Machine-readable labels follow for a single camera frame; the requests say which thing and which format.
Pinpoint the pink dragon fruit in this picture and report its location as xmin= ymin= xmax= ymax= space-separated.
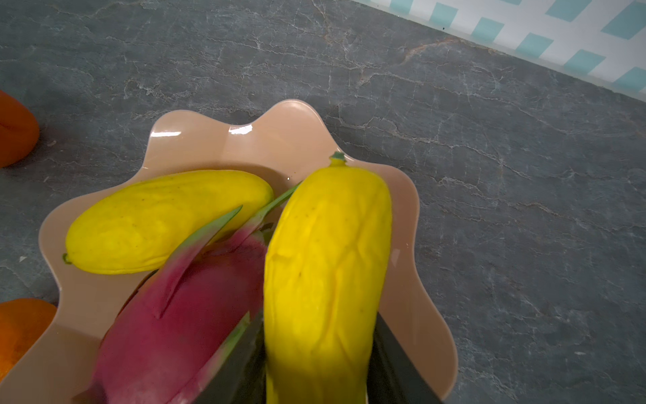
xmin=72 ymin=189 xmax=294 ymax=403

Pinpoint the orange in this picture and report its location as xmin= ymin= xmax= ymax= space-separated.
xmin=1 ymin=298 xmax=57 ymax=380

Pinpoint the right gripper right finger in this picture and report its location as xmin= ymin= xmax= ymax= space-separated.
xmin=367 ymin=313 xmax=442 ymax=404

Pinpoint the pink scalloped fruit bowl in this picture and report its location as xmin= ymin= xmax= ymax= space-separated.
xmin=1 ymin=99 xmax=459 ymax=403

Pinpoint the orange far tangerine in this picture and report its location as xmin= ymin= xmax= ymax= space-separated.
xmin=0 ymin=91 xmax=40 ymax=168

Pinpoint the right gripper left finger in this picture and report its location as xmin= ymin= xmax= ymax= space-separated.
xmin=194 ymin=312 xmax=266 ymax=404

